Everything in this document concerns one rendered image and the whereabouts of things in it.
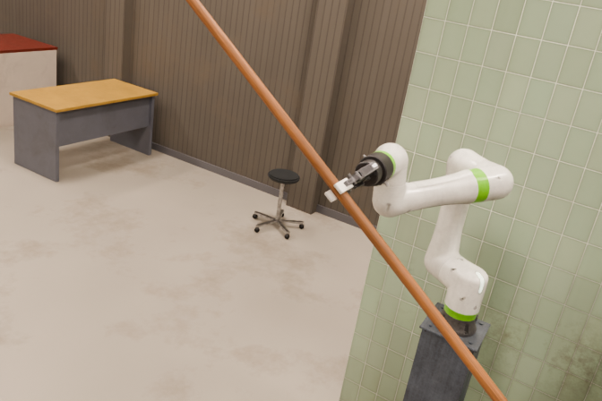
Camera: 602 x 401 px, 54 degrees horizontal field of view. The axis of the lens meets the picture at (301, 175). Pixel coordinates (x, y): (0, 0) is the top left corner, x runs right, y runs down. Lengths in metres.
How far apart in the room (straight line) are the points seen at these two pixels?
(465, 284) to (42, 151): 4.77
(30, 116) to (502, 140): 4.70
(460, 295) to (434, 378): 0.35
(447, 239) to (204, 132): 4.64
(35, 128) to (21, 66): 1.57
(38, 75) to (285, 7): 3.35
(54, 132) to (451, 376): 4.56
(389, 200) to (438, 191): 0.19
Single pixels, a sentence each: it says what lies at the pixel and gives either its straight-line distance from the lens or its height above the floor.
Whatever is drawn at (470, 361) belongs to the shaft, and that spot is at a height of 1.57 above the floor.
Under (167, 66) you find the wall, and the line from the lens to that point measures 6.83.
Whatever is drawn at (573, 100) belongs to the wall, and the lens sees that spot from 2.57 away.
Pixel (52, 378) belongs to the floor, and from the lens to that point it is 3.77.
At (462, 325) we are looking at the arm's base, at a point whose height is 1.24.
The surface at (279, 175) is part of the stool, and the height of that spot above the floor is 0.54.
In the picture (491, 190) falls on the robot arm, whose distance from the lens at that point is 2.05.
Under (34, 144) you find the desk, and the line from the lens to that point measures 6.30.
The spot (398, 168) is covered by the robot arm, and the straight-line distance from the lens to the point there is 1.79.
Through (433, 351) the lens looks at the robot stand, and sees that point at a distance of 2.36.
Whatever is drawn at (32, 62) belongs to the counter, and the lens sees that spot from 7.74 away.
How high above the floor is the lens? 2.43
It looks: 21 degrees down
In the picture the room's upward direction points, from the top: 9 degrees clockwise
